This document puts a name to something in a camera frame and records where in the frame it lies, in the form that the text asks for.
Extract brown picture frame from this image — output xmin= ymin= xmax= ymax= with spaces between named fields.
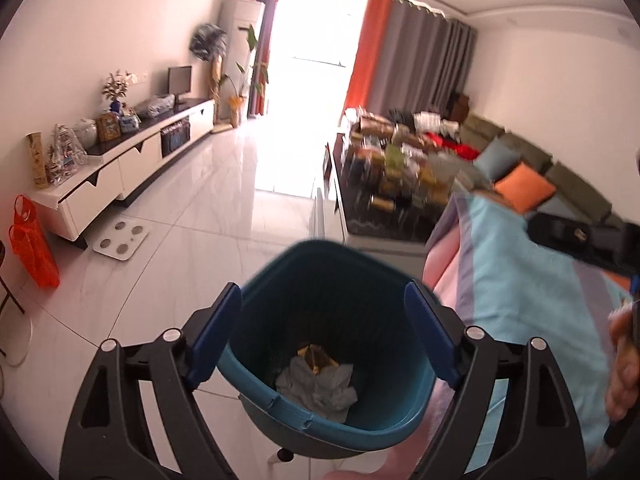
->
xmin=96 ymin=112 xmax=122 ymax=142

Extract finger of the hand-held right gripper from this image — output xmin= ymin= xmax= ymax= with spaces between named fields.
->
xmin=527 ymin=212 xmax=594 ymax=262

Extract teal plastic trash bin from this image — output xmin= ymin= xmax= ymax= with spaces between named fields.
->
xmin=217 ymin=240 xmax=448 ymax=460

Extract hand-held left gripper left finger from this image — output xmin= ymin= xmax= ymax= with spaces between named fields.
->
xmin=59 ymin=282 xmax=243 ymax=480

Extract flower vase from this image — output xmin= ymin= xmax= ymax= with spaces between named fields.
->
xmin=101 ymin=70 xmax=134 ymax=114

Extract glass ship ornament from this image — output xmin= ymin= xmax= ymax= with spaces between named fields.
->
xmin=45 ymin=124 xmax=88 ymax=187

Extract white tissue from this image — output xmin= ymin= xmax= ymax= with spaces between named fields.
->
xmin=275 ymin=360 xmax=359 ymax=424

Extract black monitor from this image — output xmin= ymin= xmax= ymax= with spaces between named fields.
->
xmin=167 ymin=66 xmax=194 ymax=106

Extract brown cardboard box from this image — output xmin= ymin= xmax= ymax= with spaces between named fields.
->
xmin=447 ymin=92 xmax=472 ymax=121

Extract orange and grey curtain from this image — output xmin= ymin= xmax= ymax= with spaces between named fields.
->
xmin=247 ymin=0 xmax=286 ymax=117
xmin=342 ymin=0 xmax=477 ymax=122

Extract dark coffee table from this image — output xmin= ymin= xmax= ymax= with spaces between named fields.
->
xmin=324 ymin=132 xmax=451 ymax=243

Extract tall leafy potted plant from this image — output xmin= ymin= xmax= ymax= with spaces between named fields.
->
xmin=216 ymin=25 xmax=271 ymax=129

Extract red clothes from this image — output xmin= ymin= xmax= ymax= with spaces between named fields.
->
xmin=425 ymin=132 xmax=482 ymax=162

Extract white ceramic jar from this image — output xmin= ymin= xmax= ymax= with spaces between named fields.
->
xmin=74 ymin=119 xmax=99 ymax=149

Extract orange cushion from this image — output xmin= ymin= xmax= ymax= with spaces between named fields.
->
xmin=494 ymin=164 xmax=557 ymax=214

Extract teal cushion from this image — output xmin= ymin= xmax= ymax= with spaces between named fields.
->
xmin=472 ymin=137 xmax=524 ymax=182

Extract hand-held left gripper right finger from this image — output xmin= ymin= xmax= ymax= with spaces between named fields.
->
xmin=404 ymin=280 xmax=588 ymax=480

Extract clear plastic bag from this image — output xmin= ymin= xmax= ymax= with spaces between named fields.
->
xmin=135 ymin=95 xmax=176 ymax=117

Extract gold foil wrapper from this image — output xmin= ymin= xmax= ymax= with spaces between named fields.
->
xmin=297 ymin=344 xmax=342 ymax=377

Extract white standing air conditioner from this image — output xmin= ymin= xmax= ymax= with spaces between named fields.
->
xmin=220 ymin=0 xmax=267 ymax=122

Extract tall gold box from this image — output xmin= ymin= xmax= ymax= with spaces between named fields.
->
xmin=26 ymin=132 xmax=50 ymax=191

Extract orange plastic bag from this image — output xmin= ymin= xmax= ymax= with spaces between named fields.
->
xmin=9 ymin=195 xmax=62 ymax=291

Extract teal and grey printed blanket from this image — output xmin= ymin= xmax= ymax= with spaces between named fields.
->
xmin=370 ymin=192 xmax=640 ymax=480

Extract white and black tv cabinet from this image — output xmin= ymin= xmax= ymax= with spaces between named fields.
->
xmin=30 ymin=97 xmax=217 ymax=251

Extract person's right hand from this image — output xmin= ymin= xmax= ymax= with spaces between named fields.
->
xmin=605 ymin=305 xmax=633 ymax=422

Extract white bathroom scale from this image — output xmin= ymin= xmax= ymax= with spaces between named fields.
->
xmin=93 ymin=218 xmax=151 ymax=262

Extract green and brown sofa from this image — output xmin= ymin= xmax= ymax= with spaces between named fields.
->
xmin=440 ymin=111 xmax=626 ymax=233

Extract covered standing fan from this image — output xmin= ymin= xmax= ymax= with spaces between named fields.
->
xmin=189 ymin=22 xmax=229 ymax=106

